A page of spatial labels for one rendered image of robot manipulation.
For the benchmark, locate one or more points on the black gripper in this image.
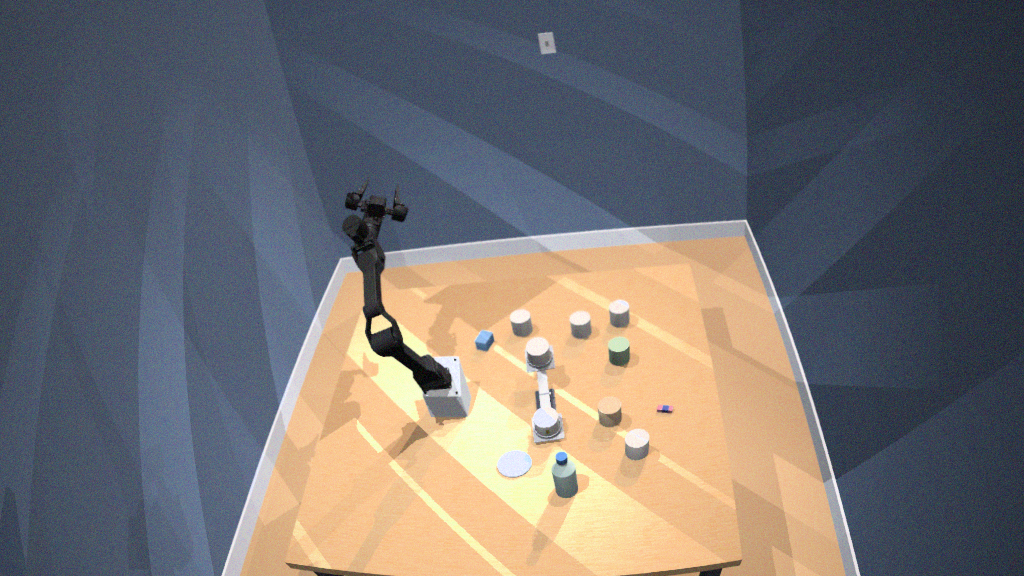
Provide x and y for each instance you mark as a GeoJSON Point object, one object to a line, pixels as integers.
{"type": "Point", "coordinates": [398, 212]}

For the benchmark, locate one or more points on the small blue block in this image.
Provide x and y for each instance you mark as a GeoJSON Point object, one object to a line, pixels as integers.
{"type": "Point", "coordinates": [484, 340]}

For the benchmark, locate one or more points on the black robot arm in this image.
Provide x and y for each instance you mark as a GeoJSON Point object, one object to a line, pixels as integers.
{"type": "Point", "coordinates": [428, 373]}

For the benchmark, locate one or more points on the light blue round dish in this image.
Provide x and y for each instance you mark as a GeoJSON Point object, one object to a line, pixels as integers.
{"type": "Point", "coordinates": [514, 463]}

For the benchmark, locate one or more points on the pale green cylinder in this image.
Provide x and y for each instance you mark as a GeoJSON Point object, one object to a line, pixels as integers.
{"type": "Point", "coordinates": [619, 351]}

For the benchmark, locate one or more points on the tan cylinder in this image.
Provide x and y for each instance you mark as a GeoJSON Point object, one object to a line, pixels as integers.
{"type": "Point", "coordinates": [609, 411]}

